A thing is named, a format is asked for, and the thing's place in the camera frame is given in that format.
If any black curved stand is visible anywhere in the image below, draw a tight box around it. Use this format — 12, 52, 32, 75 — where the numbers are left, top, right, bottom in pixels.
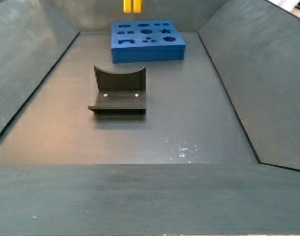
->
88, 67, 147, 113

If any blue shape sorting board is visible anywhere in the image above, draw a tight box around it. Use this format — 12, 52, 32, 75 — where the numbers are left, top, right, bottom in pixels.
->
111, 20, 187, 64

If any yellow double-square block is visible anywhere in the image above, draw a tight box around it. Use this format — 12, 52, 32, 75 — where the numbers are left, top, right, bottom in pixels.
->
123, 0, 144, 13

